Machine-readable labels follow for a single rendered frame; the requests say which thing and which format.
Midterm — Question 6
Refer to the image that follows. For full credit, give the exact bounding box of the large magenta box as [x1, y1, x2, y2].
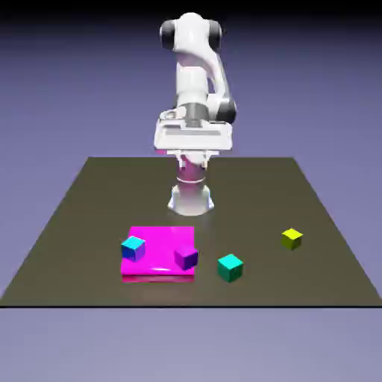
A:
[120, 225, 195, 284]

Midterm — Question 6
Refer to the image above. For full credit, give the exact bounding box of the small purple cube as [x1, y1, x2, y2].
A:
[173, 246, 199, 272]

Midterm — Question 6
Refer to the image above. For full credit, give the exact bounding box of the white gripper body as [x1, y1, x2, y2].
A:
[153, 118, 234, 157]

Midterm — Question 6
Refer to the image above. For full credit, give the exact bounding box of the small teal cube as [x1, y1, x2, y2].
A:
[216, 253, 245, 284]

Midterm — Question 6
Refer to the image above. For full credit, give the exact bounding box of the small yellow cube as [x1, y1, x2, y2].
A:
[281, 228, 304, 251]

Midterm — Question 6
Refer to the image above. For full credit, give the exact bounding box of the small blue cube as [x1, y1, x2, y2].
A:
[120, 235, 146, 263]

